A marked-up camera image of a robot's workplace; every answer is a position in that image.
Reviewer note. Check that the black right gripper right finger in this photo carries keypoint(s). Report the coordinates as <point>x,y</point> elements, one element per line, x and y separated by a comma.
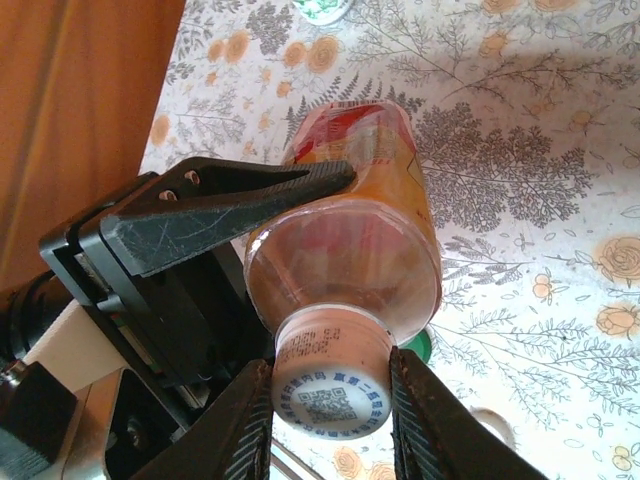
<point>440,430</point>

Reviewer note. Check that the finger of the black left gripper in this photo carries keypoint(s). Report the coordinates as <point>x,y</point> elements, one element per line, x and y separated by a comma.
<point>210,220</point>

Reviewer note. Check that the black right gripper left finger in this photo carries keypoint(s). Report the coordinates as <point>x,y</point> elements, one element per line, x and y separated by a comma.
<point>225,430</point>

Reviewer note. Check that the green bottle cap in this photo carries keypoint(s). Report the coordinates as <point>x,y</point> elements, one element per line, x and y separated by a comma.
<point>417,345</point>

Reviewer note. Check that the white cap with blue print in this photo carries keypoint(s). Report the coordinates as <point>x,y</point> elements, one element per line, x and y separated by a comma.
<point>330,385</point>

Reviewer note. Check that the orange drink bottle red label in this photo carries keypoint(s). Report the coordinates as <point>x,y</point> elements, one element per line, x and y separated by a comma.
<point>360,200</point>

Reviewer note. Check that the floral patterned tablecloth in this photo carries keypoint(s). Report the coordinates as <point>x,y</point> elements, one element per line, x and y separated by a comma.
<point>500,200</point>

